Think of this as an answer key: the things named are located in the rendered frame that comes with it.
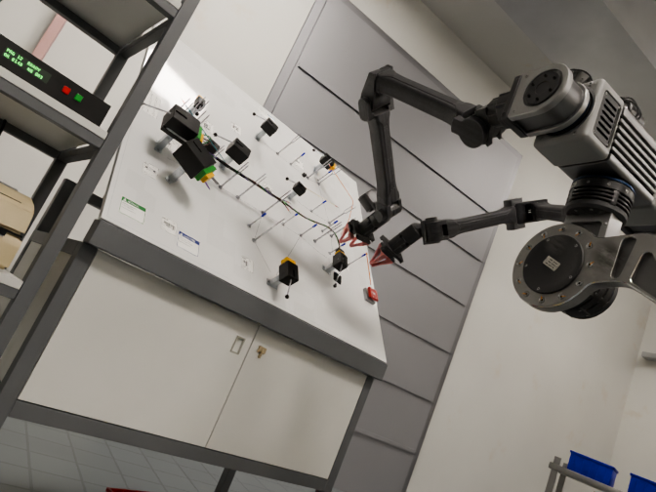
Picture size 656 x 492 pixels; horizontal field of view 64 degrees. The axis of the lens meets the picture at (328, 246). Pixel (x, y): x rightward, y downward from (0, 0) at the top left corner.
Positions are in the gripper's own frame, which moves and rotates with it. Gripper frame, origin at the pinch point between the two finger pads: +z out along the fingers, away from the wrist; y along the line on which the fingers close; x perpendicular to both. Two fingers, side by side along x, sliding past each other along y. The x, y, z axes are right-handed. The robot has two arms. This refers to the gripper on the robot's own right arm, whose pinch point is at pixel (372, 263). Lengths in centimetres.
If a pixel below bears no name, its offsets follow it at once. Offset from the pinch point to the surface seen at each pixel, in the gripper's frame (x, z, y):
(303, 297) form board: 6.3, 23.8, 10.4
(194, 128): -6, 8, 73
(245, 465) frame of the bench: 45, 63, -1
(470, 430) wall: -141, 110, -315
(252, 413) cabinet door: 36, 52, 6
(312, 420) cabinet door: 29, 48, -18
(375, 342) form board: 1.8, 22.8, -29.2
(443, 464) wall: -115, 140, -303
